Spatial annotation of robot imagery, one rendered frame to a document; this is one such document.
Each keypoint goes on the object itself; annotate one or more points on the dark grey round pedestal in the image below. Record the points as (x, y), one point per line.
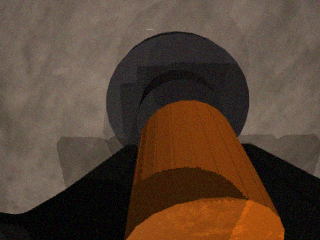
(170, 67)

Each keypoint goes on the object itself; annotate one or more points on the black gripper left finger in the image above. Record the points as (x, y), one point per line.
(94, 208)

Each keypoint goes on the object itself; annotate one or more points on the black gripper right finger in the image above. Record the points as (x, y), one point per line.
(294, 193)

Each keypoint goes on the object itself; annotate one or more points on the orange knob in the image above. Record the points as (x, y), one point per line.
(194, 181)

